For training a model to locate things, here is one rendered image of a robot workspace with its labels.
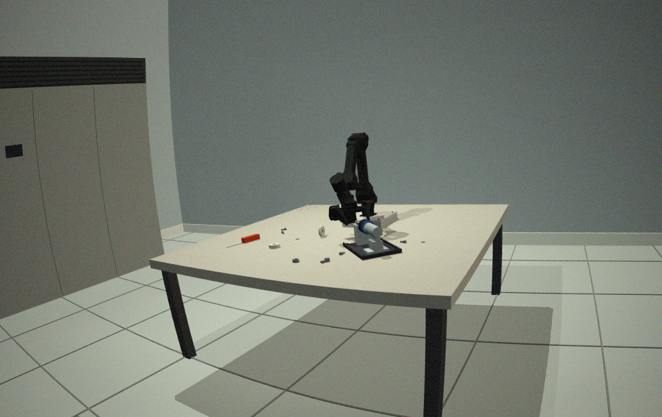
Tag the red-handled screwdriver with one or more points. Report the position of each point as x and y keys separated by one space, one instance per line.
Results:
x=250 y=238

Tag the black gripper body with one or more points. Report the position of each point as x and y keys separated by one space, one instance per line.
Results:
x=349 y=206

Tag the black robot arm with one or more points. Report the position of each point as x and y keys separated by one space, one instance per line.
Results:
x=347 y=181

